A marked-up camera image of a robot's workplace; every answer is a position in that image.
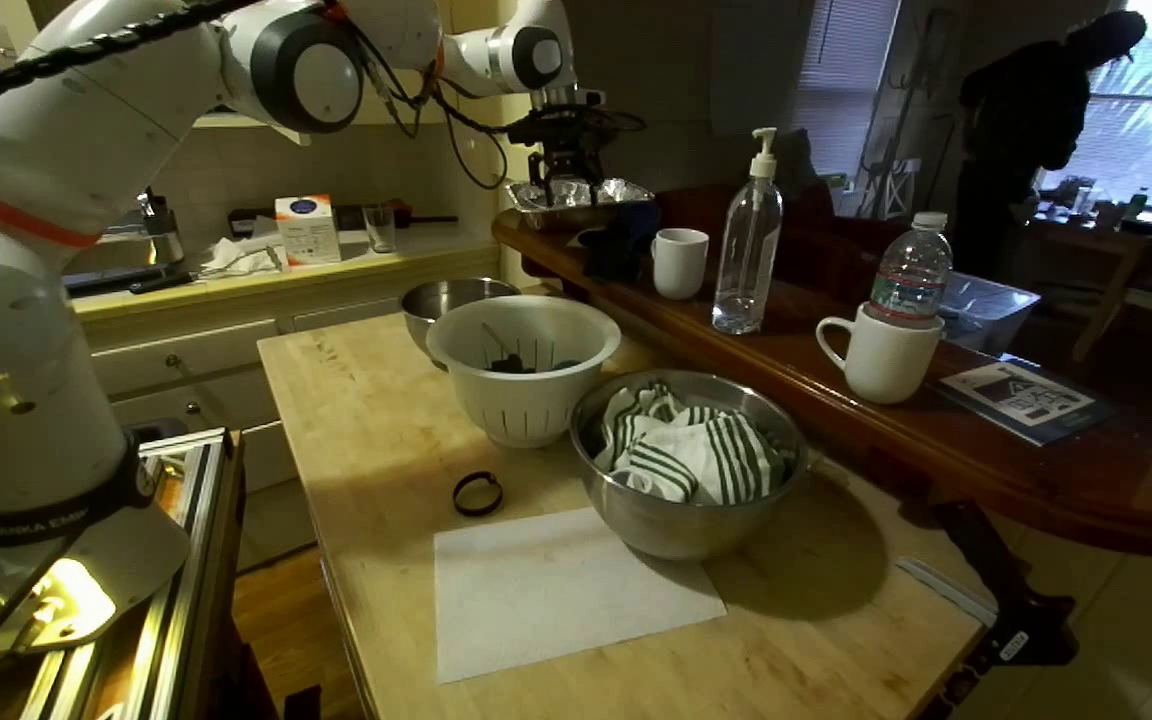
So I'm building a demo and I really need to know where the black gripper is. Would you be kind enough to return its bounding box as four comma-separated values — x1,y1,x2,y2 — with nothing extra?
508,88,644,186

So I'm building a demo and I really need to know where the dark wooden counter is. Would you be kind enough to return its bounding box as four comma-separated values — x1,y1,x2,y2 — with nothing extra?
490,186,1152,559

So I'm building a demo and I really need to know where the striped dish cloth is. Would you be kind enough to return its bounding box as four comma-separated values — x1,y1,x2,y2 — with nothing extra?
597,381,775,504

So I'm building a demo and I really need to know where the black clamp at table edge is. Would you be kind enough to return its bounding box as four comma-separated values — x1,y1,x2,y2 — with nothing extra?
917,501,1080,664

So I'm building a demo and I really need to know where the white box on shelf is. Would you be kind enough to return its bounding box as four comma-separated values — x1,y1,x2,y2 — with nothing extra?
275,196,341,264

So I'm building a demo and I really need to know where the booklet on counter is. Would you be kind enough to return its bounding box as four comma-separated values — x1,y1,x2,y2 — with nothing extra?
941,360,1107,449

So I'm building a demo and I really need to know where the black rubber ring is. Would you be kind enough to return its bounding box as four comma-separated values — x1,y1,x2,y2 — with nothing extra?
446,467,508,521

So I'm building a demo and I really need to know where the large steel bowl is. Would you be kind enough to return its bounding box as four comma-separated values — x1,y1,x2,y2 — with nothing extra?
566,368,807,559

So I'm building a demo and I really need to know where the clear plastic container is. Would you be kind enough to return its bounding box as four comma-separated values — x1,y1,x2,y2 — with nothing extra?
941,274,1038,351

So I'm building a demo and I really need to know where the clear sanitizer pump bottle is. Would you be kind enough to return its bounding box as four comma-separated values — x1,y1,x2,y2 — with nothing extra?
711,130,784,338

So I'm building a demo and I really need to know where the white paper sheet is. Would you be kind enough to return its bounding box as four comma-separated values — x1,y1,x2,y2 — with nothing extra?
431,508,725,686

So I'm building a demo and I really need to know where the white colander bowl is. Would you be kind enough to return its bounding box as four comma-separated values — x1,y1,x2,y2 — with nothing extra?
425,296,620,449

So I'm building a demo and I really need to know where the plastic water bottle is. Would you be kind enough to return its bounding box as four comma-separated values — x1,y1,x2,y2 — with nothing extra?
869,214,951,325

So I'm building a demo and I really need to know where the person in dark clothes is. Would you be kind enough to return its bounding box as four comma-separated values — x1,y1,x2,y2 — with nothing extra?
947,12,1149,276

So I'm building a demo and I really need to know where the large white mug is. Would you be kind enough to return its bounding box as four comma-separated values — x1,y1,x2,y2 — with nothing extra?
816,306,944,403

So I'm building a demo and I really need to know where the aluminium foil tray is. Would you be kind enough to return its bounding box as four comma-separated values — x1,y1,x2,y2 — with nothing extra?
508,177,650,214

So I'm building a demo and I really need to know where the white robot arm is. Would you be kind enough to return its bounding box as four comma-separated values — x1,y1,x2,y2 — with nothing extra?
0,0,581,544

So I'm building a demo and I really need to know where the small white cup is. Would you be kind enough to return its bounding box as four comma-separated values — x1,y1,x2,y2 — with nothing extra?
650,230,708,302

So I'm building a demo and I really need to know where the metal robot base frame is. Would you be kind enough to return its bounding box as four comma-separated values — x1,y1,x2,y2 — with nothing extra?
0,427,244,720

